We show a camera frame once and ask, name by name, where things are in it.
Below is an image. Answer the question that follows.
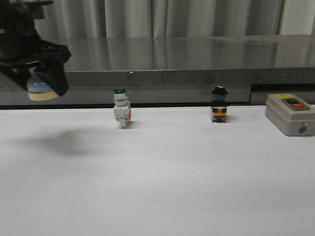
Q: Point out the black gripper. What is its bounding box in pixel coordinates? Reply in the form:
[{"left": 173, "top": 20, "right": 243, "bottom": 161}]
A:
[{"left": 0, "top": 0, "right": 71, "bottom": 96}]

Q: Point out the blue cream call bell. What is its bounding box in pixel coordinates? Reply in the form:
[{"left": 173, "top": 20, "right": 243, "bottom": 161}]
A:
[{"left": 27, "top": 75, "right": 59, "bottom": 101}]

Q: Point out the grey curtain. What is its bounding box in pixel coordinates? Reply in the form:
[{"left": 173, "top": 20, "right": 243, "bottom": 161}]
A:
[{"left": 35, "top": 0, "right": 284, "bottom": 38}]

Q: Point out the grey stone counter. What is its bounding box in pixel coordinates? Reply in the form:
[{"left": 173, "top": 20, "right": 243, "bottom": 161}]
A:
[{"left": 0, "top": 34, "right": 315, "bottom": 106}]

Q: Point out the grey push button box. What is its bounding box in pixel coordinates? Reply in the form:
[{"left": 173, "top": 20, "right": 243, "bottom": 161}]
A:
[{"left": 265, "top": 94, "right": 315, "bottom": 136}]

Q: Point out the green push button switch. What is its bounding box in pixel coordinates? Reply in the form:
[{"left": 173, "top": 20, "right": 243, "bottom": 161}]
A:
[{"left": 114, "top": 88, "right": 131, "bottom": 129}]

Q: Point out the black selector knob switch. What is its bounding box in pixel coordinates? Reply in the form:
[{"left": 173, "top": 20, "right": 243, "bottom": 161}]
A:
[{"left": 210, "top": 86, "right": 228, "bottom": 122}]

